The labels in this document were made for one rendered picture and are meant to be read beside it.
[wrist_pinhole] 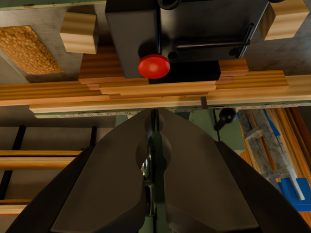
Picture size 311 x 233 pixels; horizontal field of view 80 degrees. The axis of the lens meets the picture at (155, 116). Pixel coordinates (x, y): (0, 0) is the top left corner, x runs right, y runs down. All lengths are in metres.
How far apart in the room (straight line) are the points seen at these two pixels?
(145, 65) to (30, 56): 0.23
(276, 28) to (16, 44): 0.37
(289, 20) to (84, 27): 0.26
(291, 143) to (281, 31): 1.50
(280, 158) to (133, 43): 1.06
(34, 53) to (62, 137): 2.68
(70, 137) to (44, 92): 2.56
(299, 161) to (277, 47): 1.41
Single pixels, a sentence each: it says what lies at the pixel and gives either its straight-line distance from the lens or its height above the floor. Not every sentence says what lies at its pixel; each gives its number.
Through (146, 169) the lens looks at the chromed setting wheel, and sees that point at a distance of 0.41.
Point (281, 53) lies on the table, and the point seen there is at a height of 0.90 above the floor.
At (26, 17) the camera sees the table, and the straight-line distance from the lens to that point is 0.34.
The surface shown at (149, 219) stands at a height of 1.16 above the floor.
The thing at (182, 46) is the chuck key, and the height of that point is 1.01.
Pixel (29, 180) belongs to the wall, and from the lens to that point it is 3.00.
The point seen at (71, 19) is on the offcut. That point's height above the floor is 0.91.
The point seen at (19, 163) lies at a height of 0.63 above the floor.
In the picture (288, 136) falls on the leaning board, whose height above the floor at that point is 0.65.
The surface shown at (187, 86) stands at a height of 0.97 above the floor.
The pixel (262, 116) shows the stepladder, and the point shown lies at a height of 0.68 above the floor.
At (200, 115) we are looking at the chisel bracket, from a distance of 0.29.
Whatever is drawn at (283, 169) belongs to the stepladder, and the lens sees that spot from 1.17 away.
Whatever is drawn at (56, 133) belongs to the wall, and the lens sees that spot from 3.07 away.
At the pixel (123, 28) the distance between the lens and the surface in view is 0.17.
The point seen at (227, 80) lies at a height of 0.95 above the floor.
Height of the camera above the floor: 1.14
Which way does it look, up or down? 27 degrees down
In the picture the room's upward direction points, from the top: 178 degrees clockwise
